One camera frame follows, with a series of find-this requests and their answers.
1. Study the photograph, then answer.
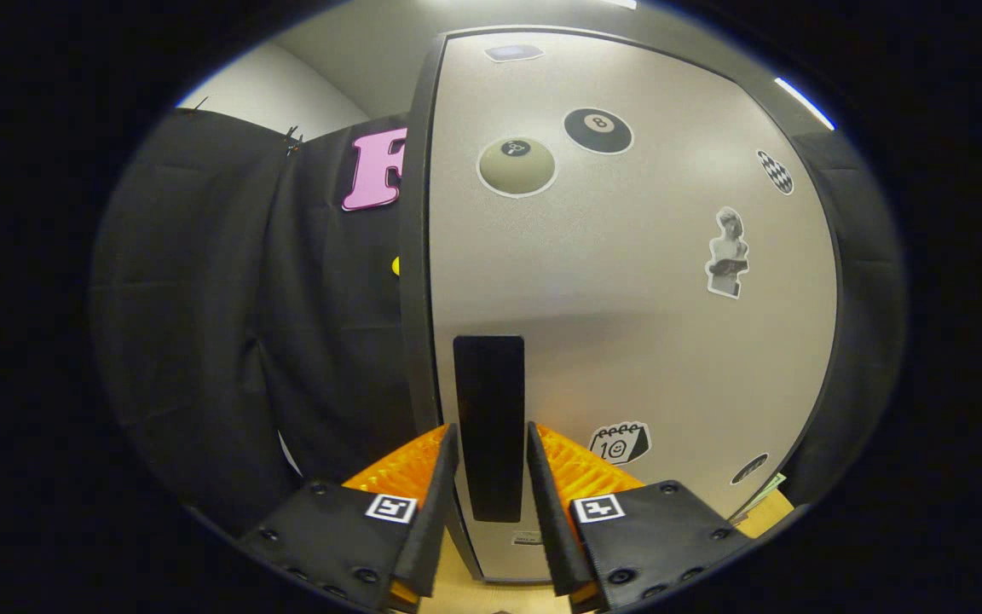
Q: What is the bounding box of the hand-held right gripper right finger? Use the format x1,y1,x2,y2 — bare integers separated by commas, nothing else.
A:
527,420,754,613

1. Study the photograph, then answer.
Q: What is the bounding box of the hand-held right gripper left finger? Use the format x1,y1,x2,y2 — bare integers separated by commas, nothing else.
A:
235,422,460,613

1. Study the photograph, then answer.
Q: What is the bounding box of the black door handle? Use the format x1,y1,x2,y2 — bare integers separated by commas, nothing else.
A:
453,335,526,523

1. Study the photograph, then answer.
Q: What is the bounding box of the dark grey cabinet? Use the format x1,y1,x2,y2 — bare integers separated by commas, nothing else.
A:
397,24,854,585

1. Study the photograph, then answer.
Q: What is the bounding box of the green book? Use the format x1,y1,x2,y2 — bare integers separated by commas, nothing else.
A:
730,473,788,523

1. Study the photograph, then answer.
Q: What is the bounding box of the black backdrop cloth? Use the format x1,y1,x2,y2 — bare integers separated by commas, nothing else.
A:
90,107,910,538

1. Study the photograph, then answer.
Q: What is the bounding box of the narrow ceiling light panel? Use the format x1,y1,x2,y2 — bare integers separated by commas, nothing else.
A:
774,77,837,131

